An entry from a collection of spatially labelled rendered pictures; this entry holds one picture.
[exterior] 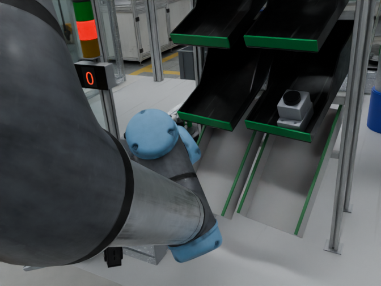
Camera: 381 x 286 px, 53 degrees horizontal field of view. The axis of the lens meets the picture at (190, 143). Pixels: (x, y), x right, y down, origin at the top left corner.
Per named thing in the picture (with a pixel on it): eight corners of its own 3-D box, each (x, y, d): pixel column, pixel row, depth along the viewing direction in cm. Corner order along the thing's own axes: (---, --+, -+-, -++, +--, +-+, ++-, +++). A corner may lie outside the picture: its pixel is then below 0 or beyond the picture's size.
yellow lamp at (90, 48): (92, 58, 108) (89, 41, 106) (79, 57, 110) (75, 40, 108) (104, 54, 112) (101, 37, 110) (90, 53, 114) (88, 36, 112)
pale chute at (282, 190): (302, 238, 75) (296, 235, 72) (244, 216, 83) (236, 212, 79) (346, 110, 80) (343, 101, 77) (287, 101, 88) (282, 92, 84)
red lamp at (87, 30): (89, 40, 106) (85, 22, 103) (75, 40, 108) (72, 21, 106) (101, 36, 109) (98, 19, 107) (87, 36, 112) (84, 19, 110)
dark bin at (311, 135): (310, 143, 68) (306, 114, 63) (246, 129, 75) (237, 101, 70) (362, 46, 80) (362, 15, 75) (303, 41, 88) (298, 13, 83)
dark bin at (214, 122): (232, 132, 75) (222, 105, 70) (180, 120, 82) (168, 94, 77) (291, 43, 87) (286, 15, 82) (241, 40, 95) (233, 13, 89)
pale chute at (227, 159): (231, 220, 82) (222, 216, 78) (183, 201, 89) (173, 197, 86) (276, 103, 87) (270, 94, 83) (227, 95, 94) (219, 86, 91)
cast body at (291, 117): (301, 138, 69) (296, 110, 64) (278, 133, 72) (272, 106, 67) (318, 105, 73) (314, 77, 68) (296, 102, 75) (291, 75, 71)
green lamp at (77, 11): (85, 21, 103) (82, 2, 101) (72, 21, 106) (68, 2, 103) (98, 18, 107) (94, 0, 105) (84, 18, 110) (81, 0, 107)
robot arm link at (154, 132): (194, 164, 52) (199, 181, 62) (164, 95, 55) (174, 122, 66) (140, 186, 52) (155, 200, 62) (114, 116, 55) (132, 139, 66)
